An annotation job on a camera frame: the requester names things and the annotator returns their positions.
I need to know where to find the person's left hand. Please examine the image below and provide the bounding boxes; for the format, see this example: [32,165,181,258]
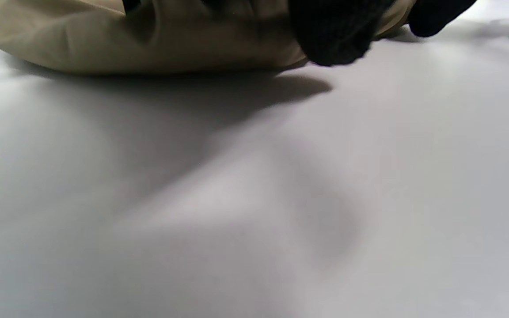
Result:
[121,0,479,68]

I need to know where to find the brown shorts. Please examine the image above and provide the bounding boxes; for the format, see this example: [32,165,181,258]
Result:
[0,0,418,75]

